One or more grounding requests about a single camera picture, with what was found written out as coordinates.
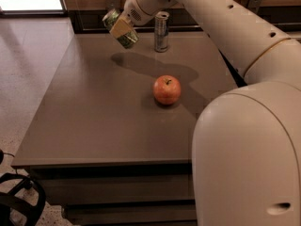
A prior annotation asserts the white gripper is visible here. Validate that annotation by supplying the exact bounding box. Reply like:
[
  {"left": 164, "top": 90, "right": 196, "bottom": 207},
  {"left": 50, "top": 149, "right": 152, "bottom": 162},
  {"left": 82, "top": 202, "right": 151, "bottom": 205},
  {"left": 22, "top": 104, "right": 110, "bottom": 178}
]
[{"left": 110, "top": 0, "right": 176, "bottom": 39}]

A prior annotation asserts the green soda can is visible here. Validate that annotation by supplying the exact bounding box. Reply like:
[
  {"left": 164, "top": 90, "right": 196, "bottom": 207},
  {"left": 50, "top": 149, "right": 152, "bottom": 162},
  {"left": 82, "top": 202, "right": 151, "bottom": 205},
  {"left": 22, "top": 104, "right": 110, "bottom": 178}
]
[{"left": 103, "top": 8, "right": 139, "bottom": 49}]

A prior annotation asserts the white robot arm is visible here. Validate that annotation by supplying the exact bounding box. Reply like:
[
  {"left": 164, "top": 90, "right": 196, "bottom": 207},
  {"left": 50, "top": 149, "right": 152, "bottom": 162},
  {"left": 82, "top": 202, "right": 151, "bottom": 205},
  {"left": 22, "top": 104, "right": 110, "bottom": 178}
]
[{"left": 111, "top": 0, "right": 301, "bottom": 226}]

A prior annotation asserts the silver slim can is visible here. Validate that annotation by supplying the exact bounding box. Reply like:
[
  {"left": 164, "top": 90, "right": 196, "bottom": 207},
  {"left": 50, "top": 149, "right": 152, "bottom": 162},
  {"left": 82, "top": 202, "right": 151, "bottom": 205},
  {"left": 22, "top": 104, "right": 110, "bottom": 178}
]
[{"left": 154, "top": 11, "right": 169, "bottom": 53}]

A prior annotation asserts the red apple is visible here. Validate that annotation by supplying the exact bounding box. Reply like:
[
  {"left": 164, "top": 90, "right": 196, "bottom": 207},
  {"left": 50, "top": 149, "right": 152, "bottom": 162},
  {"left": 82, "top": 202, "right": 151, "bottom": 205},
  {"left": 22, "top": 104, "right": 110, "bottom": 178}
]
[{"left": 152, "top": 75, "right": 182, "bottom": 105}]

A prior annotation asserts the grey drawer cabinet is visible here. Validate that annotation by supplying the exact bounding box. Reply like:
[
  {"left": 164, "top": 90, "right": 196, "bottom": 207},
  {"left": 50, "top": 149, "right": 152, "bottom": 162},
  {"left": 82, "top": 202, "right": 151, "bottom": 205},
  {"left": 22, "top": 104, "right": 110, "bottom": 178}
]
[{"left": 13, "top": 32, "right": 235, "bottom": 226}]

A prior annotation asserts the black office chair base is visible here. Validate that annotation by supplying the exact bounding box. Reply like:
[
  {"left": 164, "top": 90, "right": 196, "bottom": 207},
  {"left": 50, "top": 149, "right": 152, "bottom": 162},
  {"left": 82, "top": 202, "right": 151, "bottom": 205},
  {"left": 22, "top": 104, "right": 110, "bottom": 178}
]
[{"left": 0, "top": 172, "right": 46, "bottom": 226}]

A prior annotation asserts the horizontal metal rail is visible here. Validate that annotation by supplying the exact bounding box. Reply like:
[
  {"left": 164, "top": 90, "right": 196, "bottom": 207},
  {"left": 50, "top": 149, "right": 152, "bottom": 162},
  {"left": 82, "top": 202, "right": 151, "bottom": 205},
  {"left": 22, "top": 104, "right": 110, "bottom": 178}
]
[{"left": 137, "top": 23, "right": 301, "bottom": 32}]

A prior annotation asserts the left metal bracket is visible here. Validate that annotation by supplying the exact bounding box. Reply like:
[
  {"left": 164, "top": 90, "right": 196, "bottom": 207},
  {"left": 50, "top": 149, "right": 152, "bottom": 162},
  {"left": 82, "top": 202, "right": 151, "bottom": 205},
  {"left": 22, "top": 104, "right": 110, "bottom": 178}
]
[{"left": 105, "top": 0, "right": 120, "bottom": 10}]

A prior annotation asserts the metal bracket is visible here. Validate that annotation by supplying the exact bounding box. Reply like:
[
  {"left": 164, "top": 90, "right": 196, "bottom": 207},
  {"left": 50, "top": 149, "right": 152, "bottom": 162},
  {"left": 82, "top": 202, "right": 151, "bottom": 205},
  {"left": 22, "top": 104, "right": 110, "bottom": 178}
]
[
  {"left": 246, "top": 0, "right": 262, "bottom": 14},
  {"left": 105, "top": 0, "right": 120, "bottom": 10}
]

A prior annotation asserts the right metal bracket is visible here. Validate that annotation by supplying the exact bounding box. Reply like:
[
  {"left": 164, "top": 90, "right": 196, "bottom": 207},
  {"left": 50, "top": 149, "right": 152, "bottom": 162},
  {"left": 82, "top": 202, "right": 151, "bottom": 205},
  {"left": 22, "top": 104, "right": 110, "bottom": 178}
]
[{"left": 246, "top": 0, "right": 262, "bottom": 14}]

